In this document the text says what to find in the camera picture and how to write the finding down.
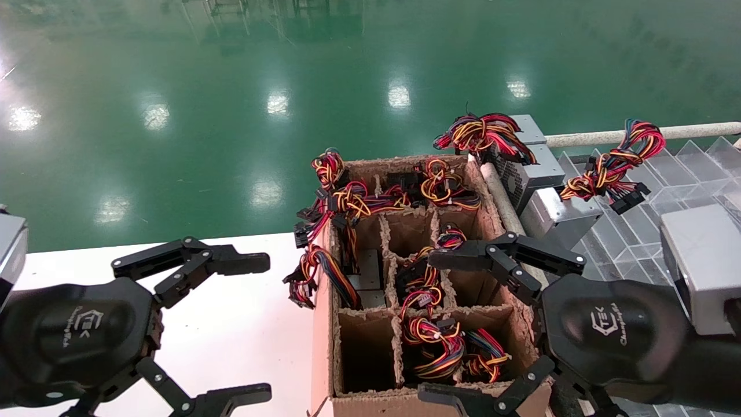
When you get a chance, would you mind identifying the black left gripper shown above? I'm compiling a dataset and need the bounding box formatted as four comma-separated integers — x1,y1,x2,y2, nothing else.
0,236,273,417

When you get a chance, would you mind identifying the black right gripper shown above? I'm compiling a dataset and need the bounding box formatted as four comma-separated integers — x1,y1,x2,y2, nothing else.
418,232,741,417

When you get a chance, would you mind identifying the power supply with colourful cables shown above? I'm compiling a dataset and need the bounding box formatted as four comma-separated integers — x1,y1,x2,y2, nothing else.
463,329,513,384
294,180,406,291
399,156,482,210
520,119,666,255
282,243,387,318
401,316,467,383
433,113,567,216
435,225,468,247
311,148,353,193
395,246,445,318
370,185,413,213

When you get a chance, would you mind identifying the cardboard box with dividers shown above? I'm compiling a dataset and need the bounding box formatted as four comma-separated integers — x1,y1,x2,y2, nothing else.
310,153,553,417

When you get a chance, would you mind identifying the white rack pipe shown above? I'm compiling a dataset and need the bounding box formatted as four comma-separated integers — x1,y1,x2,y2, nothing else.
544,122,741,148
479,162,549,290

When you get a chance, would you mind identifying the grey metal power supply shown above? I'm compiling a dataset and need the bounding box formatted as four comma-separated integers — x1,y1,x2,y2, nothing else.
509,114,548,147

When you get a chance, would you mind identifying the clear plastic divided tray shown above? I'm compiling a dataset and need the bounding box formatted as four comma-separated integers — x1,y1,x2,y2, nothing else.
559,136,741,417

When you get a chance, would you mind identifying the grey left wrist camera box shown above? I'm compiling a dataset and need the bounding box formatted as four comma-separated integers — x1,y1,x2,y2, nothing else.
0,214,28,308

